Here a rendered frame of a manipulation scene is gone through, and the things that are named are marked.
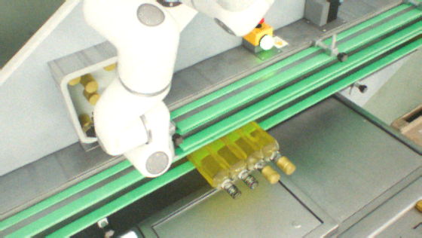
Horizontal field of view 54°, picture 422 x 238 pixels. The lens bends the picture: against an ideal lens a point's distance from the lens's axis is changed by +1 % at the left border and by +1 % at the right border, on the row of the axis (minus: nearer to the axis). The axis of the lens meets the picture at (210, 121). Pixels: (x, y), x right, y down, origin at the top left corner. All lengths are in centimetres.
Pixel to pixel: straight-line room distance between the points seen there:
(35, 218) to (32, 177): 12
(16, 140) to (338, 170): 97
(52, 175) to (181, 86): 43
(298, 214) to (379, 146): 44
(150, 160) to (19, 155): 51
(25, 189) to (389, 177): 108
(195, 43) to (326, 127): 59
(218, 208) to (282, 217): 19
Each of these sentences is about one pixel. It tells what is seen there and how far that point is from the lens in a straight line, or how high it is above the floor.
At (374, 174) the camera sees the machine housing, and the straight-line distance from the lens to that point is 144.
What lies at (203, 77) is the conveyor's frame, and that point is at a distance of 124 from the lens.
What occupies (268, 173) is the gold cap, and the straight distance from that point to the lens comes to 115.
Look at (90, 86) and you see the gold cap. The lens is 108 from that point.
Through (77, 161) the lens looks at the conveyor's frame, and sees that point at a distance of 119.
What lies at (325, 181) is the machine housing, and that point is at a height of 117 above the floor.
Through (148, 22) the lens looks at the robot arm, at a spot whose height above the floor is 123.
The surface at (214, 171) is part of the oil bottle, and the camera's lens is 113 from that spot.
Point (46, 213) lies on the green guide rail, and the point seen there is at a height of 93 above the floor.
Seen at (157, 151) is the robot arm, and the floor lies 116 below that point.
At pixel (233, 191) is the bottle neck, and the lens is 111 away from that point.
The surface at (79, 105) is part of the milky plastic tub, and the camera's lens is 116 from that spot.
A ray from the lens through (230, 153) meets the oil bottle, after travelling 118.
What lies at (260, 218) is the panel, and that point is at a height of 117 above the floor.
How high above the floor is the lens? 167
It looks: 38 degrees down
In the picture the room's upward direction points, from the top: 134 degrees clockwise
